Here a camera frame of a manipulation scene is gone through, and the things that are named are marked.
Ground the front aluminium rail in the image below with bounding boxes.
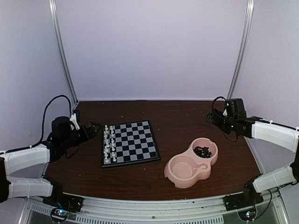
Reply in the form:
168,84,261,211
23,186,285,224

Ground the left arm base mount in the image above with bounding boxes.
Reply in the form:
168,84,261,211
42,194,84,212

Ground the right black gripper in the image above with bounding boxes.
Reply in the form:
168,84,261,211
206,108,237,134

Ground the aluminium frame post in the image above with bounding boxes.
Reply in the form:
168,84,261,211
49,0,79,107
227,0,255,99

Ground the pile of black chess pieces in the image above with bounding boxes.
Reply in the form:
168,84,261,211
193,146,212,158

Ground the pink double pet bowl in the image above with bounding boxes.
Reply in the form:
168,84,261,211
164,138,218,189

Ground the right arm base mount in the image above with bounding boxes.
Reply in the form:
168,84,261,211
223,193,263,211

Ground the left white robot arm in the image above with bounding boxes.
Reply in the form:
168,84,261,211
0,115,101,207

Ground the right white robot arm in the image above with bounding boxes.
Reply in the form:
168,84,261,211
207,97,299,206

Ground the left aluminium frame post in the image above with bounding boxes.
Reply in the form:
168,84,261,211
49,0,79,107

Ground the black and white chessboard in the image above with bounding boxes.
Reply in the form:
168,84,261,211
101,120,161,168

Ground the left black cable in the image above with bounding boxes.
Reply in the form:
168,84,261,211
30,94,72,147

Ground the right aluminium frame post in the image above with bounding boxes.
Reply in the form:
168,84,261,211
227,0,255,99

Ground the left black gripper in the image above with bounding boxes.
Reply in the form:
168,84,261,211
62,121,102,149

